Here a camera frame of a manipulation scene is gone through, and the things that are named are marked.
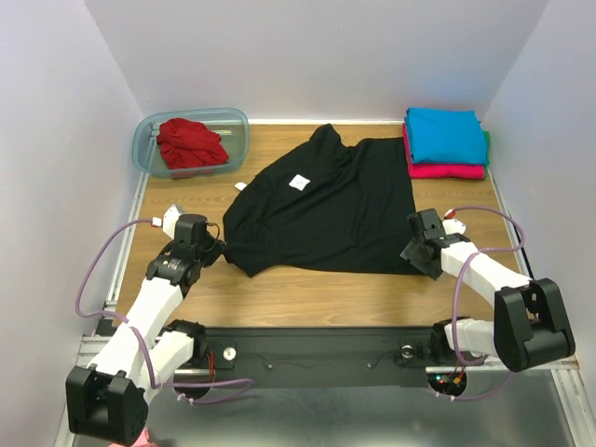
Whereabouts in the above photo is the black t shirt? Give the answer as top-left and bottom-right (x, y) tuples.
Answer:
(223, 124), (418, 277)

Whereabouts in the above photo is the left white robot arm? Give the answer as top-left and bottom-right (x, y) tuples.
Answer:
(65, 206), (224, 446)

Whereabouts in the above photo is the aluminium frame rail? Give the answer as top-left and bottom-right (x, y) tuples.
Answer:
(75, 335), (111, 367)

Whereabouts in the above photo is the folded green t shirt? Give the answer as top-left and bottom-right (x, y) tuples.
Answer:
(482, 130), (491, 169)

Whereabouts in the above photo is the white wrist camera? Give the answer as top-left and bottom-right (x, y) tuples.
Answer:
(442, 217), (467, 235)
(161, 204), (183, 239)

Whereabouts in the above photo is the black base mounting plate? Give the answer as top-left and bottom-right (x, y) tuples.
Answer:
(206, 326), (455, 388)

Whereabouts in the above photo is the purple cable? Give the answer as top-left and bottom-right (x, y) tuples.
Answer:
(75, 217), (255, 405)
(435, 206), (527, 401)

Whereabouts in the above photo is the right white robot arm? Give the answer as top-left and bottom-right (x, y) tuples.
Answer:
(400, 209), (576, 373)

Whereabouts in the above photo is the folded blue t shirt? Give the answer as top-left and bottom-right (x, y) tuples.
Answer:
(404, 107), (488, 165)

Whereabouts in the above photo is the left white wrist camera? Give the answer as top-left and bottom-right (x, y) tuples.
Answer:
(161, 204), (183, 239)

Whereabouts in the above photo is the clear blue plastic bin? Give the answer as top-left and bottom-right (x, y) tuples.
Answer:
(131, 108), (250, 179)

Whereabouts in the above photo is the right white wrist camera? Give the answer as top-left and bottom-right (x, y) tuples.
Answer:
(442, 217), (467, 235)

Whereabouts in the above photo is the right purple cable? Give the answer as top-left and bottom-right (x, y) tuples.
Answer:
(435, 206), (527, 401)

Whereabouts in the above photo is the folded pink t shirt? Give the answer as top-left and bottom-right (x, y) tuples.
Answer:
(402, 124), (486, 181)

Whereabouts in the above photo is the red t shirt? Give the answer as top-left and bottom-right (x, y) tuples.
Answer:
(156, 117), (229, 169)

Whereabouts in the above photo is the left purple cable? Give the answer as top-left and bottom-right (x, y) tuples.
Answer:
(75, 217), (255, 405)

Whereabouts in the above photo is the pink cloth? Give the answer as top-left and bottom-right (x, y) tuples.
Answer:
(109, 428), (155, 447)

